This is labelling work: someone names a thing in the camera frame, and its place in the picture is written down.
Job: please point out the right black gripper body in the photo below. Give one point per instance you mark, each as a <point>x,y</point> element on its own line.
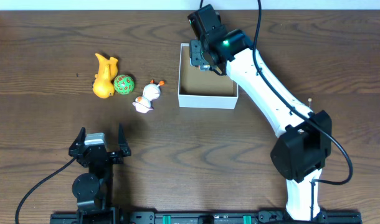
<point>196,53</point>

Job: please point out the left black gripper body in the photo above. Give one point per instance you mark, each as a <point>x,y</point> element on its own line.
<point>99,154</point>

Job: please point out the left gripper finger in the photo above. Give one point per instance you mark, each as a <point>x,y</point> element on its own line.
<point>122,142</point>
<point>79,140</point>

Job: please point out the white pink chicken toy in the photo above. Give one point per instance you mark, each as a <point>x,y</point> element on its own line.
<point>151,92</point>

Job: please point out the orange rubber dinosaur toy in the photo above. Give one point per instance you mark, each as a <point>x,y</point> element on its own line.
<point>107,71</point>

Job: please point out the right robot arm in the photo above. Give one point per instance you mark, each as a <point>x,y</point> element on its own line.
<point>303,137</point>

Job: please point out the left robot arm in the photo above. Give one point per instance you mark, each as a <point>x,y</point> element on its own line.
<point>93,190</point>

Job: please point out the white cardboard box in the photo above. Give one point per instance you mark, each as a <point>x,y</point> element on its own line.
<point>203,89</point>

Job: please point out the green number ball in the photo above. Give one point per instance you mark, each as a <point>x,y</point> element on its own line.
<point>123,84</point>

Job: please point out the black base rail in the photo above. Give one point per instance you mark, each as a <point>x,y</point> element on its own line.
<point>121,217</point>

